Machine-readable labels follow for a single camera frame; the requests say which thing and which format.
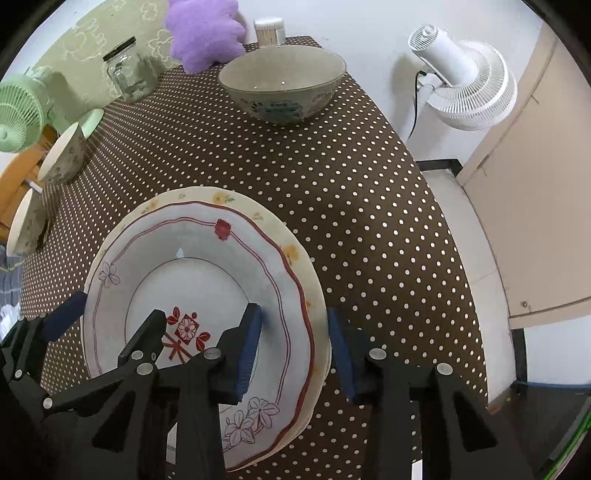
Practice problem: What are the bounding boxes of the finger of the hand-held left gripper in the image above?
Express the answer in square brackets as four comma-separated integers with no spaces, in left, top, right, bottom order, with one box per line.
[42,309,168,414]
[0,291,88,416]

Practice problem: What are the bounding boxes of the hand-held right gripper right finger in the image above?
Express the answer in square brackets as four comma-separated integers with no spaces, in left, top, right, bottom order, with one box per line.
[327,307,532,480]

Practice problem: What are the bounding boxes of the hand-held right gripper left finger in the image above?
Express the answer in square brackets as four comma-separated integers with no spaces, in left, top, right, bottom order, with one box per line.
[90,302,263,480]

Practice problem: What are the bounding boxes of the white plate with red pattern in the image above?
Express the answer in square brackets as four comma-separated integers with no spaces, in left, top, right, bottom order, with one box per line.
[82,202,317,472]

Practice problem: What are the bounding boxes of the yellow flower plate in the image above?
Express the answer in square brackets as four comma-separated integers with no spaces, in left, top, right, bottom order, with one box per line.
[139,186,326,444]

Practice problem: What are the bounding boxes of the large ceramic bowl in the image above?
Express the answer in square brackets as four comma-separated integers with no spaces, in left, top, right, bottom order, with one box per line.
[218,45,347,124]

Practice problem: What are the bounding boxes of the plaid bedding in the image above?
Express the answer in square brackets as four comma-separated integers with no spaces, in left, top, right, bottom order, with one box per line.
[0,254,21,342]

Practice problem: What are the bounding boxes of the brown polka-dot tablecloth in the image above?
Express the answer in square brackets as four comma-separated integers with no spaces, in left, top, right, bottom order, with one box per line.
[18,36,489,480]

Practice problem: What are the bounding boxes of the green desk fan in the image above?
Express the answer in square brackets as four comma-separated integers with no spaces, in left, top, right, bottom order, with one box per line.
[0,66,105,154]

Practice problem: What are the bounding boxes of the beige door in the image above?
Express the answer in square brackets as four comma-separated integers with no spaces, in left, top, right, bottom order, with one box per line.
[455,28,591,330]

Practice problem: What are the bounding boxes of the lidded glass jar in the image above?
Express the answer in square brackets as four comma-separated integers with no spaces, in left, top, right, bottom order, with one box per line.
[102,37,158,103]

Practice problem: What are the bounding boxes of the green patterned board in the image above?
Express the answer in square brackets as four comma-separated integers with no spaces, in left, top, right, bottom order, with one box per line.
[32,0,195,100]

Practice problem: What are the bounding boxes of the white fan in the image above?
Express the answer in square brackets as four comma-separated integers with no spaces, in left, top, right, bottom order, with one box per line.
[408,25,518,131]

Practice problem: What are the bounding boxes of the purple plush toy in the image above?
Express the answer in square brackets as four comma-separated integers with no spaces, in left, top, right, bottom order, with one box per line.
[165,0,247,73]

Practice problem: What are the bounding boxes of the toothpick container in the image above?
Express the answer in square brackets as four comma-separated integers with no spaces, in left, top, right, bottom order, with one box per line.
[254,17,284,47]

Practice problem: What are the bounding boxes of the black fan cable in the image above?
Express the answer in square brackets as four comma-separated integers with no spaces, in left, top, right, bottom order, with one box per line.
[407,69,428,139]

